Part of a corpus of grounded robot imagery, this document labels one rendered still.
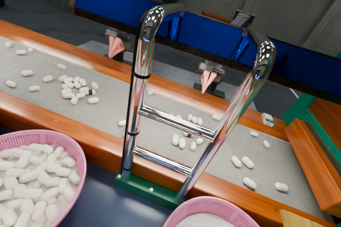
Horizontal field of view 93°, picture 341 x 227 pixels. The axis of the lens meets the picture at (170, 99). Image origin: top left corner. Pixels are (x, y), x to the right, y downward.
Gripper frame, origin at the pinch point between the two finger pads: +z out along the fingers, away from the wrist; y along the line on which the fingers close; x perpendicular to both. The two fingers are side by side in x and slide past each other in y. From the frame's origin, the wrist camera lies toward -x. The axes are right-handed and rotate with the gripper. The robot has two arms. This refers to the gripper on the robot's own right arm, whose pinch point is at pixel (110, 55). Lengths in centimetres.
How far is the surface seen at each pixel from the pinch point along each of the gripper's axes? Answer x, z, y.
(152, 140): -5.4, 24.8, 28.7
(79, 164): -15.4, 36.3, 15.1
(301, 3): 443, -651, 337
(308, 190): -3, 22, 80
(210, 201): -15, 33, 48
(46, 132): -15.3, 32.3, 3.2
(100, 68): 10.3, 3.4, -7.4
